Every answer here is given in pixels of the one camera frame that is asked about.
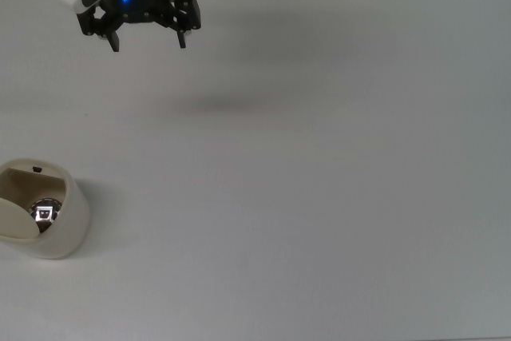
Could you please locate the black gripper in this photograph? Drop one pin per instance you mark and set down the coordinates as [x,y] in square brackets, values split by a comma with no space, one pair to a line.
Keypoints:
[141,3]

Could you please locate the small white trash can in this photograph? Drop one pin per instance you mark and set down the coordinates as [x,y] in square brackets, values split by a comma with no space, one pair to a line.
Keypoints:
[74,217]

